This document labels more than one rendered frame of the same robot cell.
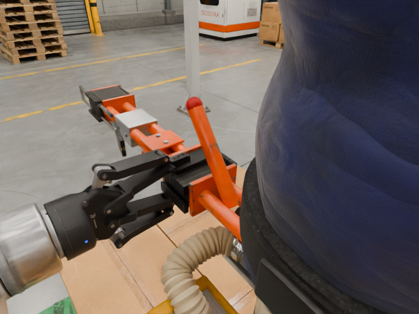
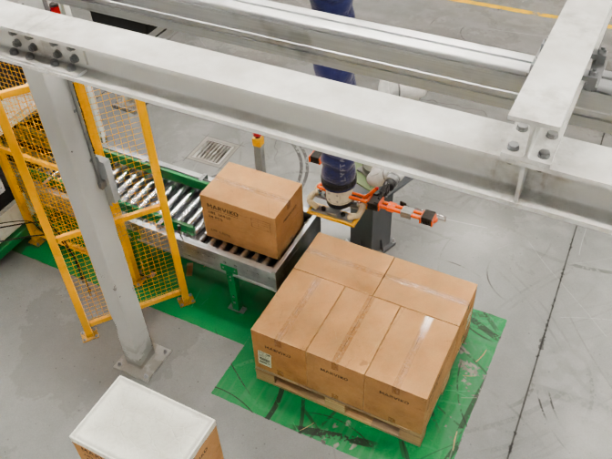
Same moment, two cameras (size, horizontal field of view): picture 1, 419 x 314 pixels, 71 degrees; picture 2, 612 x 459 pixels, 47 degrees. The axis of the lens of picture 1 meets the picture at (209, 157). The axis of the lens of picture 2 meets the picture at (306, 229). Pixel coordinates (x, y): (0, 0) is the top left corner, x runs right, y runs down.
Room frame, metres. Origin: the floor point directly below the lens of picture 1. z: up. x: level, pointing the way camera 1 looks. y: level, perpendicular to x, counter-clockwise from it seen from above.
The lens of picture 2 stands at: (3.20, -1.61, 4.11)
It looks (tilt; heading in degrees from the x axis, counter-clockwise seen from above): 44 degrees down; 158
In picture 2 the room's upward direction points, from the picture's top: 3 degrees counter-clockwise
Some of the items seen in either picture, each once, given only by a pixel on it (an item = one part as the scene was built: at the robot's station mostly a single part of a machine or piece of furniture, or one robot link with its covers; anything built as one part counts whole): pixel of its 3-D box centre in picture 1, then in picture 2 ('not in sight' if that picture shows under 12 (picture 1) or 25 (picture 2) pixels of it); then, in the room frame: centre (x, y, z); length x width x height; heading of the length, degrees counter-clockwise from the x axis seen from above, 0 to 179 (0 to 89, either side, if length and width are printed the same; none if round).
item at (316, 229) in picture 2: not in sight; (298, 252); (-0.10, -0.34, 0.47); 0.70 x 0.03 x 0.15; 129
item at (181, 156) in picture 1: (173, 156); not in sight; (0.36, 0.05, 1.24); 0.05 x 0.01 x 0.03; 129
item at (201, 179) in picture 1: (198, 176); (375, 202); (0.37, 0.02, 1.20); 0.10 x 0.08 x 0.06; 127
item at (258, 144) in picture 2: not in sight; (262, 188); (-0.86, -0.31, 0.50); 0.07 x 0.07 x 1.00; 39
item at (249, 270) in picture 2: not in sight; (139, 230); (-0.80, -1.33, 0.50); 2.31 x 0.05 x 0.19; 39
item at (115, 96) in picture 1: (113, 102); (427, 219); (0.65, 0.23, 1.21); 0.08 x 0.07 x 0.05; 37
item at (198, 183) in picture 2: not in sight; (146, 163); (-1.45, -1.09, 0.60); 1.60 x 0.10 x 0.09; 39
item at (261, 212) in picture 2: not in sight; (253, 209); (-0.38, -0.55, 0.75); 0.60 x 0.40 x 0.40; 39
